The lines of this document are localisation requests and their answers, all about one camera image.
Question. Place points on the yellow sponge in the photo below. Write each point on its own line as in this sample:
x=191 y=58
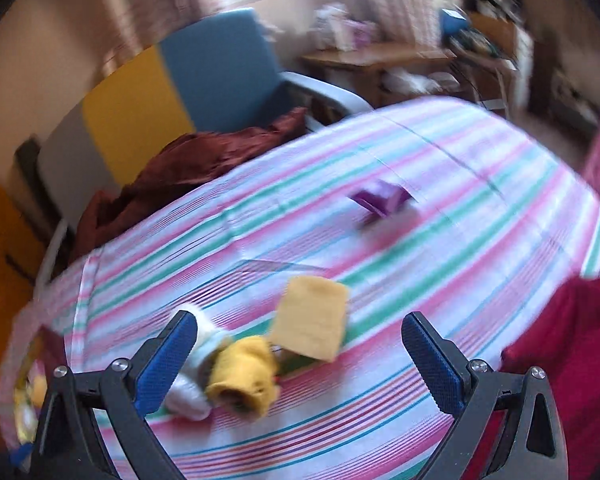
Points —
x=310 y=320

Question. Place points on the white knit sock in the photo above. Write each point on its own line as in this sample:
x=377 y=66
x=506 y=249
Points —
x=207 y=335

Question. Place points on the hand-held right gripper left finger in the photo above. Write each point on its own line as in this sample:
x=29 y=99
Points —
x=165 y=360

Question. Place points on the wooden desk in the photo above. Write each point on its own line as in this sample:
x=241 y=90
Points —
x=380 y=60

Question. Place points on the white fluffy ball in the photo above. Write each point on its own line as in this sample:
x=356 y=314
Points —
x=190 y=397

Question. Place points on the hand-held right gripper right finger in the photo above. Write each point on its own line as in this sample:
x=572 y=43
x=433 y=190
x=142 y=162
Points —
x=432 y=360

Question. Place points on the striped bed sheet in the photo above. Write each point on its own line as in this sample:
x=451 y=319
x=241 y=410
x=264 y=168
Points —
x=380 y=285

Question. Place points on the pink packet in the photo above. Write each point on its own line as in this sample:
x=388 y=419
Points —
x=362 y=35

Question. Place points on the pink patterned curtain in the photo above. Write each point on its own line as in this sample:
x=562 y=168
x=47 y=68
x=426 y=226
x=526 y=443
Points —
x=155 y=5
x=405 y=0

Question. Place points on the gold tin box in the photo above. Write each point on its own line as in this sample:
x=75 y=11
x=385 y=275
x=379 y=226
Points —
x=27 y=395

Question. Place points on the white carton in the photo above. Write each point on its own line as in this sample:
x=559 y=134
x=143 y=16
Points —
x=330 y=27

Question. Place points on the grey yellow blue chair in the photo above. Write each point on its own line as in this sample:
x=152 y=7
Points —
x=140 y=100

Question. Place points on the maroon jacket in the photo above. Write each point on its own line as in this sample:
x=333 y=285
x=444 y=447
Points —
x=190 y=160

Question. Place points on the purple container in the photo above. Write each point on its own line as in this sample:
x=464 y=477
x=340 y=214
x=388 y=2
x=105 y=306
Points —
x=380 y=200

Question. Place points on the yellow knit sock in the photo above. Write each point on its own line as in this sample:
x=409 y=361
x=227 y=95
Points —
x=245 y=375

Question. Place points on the red cloth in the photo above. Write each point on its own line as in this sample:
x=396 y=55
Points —
x=570 y=360

